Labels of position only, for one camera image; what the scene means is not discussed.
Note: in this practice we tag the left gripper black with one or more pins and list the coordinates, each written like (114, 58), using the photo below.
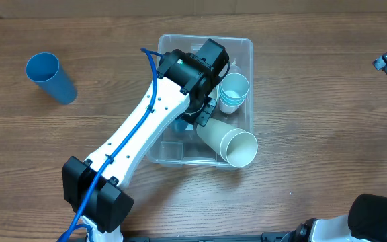
(205, 113)

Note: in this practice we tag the grey small cup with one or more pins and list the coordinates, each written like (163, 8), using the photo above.
(235, 86)

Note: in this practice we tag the light blue small cup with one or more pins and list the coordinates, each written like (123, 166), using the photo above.
(231, 97)

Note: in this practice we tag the mint green small cup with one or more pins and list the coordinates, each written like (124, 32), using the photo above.
(232, 101)

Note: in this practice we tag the pink small cup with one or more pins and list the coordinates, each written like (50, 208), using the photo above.
(226, 108)

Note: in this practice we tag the dark blue tall cup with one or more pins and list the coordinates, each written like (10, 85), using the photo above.
(180, 125)
(46, 71)

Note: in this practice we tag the cream tall cup front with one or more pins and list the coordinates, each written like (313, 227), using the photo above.
(217, 135)

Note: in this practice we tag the cream tall cup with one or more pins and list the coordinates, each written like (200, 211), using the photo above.
(217, 135)
(238, 148)

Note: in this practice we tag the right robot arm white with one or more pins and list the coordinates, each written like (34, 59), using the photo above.
(366, 220)

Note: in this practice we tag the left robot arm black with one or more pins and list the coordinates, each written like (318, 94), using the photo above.
(180, 88)

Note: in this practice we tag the clear plastic storage container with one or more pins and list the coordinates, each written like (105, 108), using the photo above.
(175, 149)

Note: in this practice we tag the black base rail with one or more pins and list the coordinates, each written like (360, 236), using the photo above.
(264, 237)

